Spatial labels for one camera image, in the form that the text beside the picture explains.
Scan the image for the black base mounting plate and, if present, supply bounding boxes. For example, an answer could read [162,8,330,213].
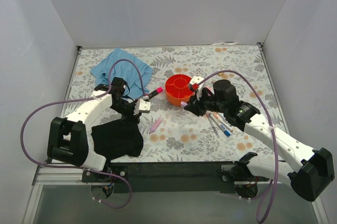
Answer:
[81,160,272,195]

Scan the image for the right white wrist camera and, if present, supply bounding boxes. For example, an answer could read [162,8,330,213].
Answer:
[187,76,205,100]

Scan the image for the orange cap marker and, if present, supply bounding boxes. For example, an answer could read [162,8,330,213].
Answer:
[213,113,234,133]

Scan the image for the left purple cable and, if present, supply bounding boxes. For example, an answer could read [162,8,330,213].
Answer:
[20,59,150,168]

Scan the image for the grey thin pen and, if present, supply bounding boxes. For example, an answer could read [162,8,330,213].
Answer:
[206,115,219,138]

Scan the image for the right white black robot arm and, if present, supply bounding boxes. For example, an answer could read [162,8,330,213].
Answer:
[184,77,335,202]

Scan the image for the pink black highlighter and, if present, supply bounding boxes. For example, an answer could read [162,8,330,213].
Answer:
[146,87,163,99]

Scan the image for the blue cap marker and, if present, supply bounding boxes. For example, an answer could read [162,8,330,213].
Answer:
[209,114,231,137]

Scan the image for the purple cable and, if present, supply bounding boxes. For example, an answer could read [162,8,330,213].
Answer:
[196,70,277,223]
[20,59,150,168]

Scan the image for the orange round organizer container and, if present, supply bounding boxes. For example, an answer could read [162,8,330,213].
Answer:
[165,74,194,106]

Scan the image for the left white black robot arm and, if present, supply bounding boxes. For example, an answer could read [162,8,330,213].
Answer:
[47,77,163,182]

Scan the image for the floral table mat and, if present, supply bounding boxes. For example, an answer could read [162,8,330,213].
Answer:
[51,45,295,164]

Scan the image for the blue cloth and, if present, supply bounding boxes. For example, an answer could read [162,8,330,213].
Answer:
[91,48,153,99]

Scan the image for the black cloth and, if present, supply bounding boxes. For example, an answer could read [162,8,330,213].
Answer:
[91,119,144,160]

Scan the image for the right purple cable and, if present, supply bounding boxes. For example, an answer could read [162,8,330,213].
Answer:
[196,70,277,223]

